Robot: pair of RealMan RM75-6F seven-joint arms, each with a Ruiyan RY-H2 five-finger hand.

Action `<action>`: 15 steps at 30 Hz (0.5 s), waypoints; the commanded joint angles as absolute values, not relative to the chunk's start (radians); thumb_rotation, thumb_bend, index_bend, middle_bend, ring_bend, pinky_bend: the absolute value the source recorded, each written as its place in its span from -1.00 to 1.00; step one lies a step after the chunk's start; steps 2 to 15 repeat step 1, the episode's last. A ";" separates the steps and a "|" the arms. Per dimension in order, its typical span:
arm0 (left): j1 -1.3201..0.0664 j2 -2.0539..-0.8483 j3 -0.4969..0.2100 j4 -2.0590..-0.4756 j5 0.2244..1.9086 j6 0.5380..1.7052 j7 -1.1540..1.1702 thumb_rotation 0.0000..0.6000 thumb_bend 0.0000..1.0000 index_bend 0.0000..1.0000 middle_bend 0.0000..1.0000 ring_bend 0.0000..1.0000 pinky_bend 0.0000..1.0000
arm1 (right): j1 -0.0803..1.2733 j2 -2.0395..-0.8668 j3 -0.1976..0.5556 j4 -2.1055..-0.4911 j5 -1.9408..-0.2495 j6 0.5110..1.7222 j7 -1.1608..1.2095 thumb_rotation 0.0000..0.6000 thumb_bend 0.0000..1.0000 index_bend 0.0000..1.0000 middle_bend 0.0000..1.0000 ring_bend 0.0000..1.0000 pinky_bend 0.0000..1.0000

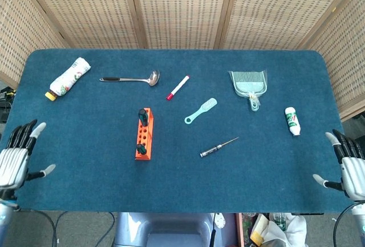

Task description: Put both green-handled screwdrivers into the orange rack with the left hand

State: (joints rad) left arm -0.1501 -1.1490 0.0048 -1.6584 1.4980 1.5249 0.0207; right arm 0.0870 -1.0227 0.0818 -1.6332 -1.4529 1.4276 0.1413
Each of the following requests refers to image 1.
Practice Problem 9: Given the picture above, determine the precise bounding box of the woven bamboo folding screen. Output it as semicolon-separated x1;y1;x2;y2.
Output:
0;0;365;122

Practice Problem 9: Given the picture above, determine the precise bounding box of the mint dustpan in bag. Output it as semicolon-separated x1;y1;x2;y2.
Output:
228;69;269;113

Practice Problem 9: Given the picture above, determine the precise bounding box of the white plastic bag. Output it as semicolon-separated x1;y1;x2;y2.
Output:
250;212;308;247

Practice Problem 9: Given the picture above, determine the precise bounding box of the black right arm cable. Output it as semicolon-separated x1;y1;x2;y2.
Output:
332;203;359;247

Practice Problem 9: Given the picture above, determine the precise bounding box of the black precision screwdriver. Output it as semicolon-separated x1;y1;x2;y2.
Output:
199;136;240;158

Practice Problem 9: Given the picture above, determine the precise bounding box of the steel ladle black handle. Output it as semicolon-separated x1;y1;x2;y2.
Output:
99;70;161;87

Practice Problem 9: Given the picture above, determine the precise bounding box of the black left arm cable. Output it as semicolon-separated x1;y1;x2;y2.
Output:
13;205;58;247

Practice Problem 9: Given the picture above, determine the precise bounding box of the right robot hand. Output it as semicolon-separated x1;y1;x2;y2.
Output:
312;128;365;202

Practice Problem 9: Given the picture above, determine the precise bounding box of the red box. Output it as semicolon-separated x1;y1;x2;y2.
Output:
236;212;245;247

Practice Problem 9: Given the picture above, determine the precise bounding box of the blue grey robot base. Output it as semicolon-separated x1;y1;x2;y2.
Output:
113;212;237;247

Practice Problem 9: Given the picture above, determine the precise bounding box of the black floor cable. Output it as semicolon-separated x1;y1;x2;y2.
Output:
54;212;116;247

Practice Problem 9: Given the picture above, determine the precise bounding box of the orange tool rack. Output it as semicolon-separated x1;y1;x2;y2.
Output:
134;107;155;161

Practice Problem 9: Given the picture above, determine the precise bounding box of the white labelled bottle yellow cap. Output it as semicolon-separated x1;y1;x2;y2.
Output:
44;56;92;102

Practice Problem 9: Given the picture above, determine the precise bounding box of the blue carpet table cover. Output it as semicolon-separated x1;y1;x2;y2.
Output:
0;48;365;214

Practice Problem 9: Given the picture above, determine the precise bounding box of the mint green brush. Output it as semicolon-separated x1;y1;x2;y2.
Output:
184;97;218;125

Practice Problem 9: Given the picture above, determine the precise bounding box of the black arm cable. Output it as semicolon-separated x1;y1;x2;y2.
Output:
13;205;58;247
332;203;359;247

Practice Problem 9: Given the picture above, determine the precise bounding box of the small white green bottle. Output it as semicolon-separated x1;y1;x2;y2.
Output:
284;107;301;137

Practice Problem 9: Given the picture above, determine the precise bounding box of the white marker red cap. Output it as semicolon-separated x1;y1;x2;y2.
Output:
166;75;191;101

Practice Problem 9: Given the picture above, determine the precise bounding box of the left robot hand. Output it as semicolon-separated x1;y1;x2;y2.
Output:
0;119;56;200

